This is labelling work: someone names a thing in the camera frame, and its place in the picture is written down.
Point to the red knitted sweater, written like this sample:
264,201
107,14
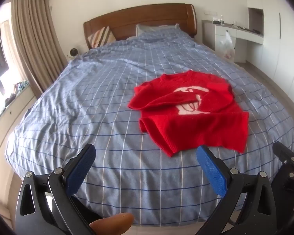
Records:
198,127

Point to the wooden bed headboard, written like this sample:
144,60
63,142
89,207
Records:
147,17

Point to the round white appliance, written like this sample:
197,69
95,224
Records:
72,53

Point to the striped cushion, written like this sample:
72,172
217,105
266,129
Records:
101,37

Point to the white desk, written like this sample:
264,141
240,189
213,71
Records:
221,30

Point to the beige curtain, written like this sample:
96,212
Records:
36,36

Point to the bed with blue checked cover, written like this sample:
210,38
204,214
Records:
100,102

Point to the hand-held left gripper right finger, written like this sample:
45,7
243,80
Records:
212,176

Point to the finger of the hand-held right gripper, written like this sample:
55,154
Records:
283,154

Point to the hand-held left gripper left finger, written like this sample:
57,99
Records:
79,169

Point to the pile of cloth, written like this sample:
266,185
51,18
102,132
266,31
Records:
20,85

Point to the blue-grey pillow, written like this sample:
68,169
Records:
154,28

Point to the white wardrobe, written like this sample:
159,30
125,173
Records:
284,53

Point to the white plastic bag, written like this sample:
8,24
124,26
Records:
226,47

